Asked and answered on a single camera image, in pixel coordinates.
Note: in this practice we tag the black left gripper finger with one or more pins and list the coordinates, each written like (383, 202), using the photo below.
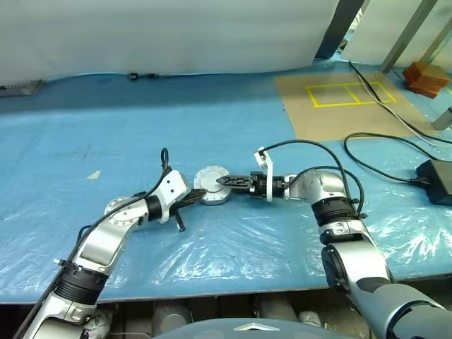
(180, 220)
(196, 197)

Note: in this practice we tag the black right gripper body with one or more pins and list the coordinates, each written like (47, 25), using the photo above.
(257, 185)

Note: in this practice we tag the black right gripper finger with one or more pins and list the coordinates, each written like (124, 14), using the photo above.
(236, 178)
(238, 185)

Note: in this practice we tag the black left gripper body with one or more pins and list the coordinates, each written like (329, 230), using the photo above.
(183, 203)

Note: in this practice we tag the grey round motor housing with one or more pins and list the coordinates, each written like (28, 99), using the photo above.
(215, 200)

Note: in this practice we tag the grey finned motor lid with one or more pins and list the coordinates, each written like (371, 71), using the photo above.
(205, 176)

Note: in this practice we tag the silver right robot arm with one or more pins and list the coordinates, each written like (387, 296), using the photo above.
(321, 187)

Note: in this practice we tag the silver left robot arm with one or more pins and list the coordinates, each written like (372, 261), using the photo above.
(102, 243)

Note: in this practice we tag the brown cardboard sheet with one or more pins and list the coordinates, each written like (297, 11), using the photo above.
(318, 120)

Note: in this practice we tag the small white tape scrap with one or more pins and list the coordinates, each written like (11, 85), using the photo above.
(94, 175)

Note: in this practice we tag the grey roller cylinder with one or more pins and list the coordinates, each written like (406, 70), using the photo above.
(169, 316)

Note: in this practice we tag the grey robot torso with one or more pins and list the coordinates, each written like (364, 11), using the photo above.
(254, 330)

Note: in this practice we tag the small black clip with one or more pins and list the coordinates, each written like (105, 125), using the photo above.
(133, 76)

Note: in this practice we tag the large white foam board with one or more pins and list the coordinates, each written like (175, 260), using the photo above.
(159, 35)

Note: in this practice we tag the dark grey column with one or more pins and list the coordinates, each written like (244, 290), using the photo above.
(339, 28)

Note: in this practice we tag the black power adapter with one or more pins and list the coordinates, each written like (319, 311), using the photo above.
(438, 180)

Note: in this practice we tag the brown wooden block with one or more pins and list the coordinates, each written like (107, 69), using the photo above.
(425, 91)
(429, 74)

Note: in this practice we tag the grey metal block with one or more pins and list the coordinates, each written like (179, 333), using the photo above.
(443, 120)

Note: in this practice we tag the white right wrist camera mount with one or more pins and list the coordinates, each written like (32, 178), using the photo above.
(270, 183)

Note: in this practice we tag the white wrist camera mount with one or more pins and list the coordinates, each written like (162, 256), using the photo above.
(171, 190)
(270, 183)

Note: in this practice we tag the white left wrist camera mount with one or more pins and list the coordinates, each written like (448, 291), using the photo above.
(171, 190)

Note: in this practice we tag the grey ridged metal bracket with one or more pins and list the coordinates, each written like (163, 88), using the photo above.
(21, 88)

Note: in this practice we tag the white wall panel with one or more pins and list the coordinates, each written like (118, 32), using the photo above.
(378, 24)

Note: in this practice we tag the slanted aluminium post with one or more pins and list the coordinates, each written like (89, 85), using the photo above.
(406, 39)
(438, 42)

